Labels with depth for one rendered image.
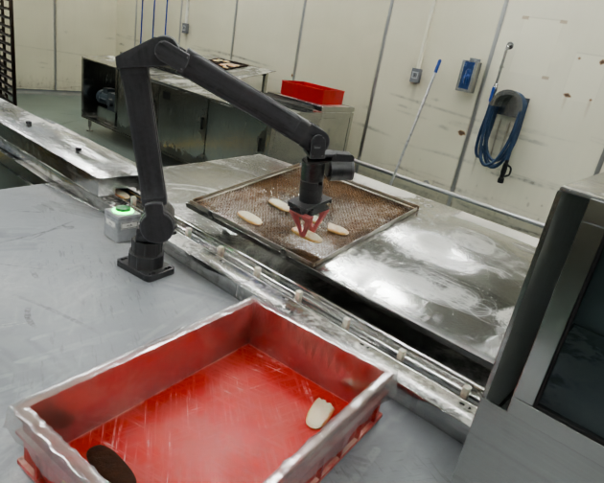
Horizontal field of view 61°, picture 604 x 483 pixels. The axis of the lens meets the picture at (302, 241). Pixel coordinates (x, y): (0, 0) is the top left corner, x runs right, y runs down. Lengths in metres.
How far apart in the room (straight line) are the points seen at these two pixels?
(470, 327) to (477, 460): 0.43
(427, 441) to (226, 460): 0.34
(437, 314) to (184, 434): 0.61
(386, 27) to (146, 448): 4.95
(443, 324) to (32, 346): 0.81
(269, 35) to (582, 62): 3.40
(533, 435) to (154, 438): 0.53
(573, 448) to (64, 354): 0.81
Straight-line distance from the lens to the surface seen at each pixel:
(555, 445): 0.74
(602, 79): 4.65
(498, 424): 0.76
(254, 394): 0.93
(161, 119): 5.16
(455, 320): 1.18
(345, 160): 1.25
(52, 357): 1.02
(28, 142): 2.08
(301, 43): 6.09
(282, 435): 0.87
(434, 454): 0.93
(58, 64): 8.78
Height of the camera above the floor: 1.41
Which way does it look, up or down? 22 degrees down
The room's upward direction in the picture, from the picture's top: 10 degrees clockwise
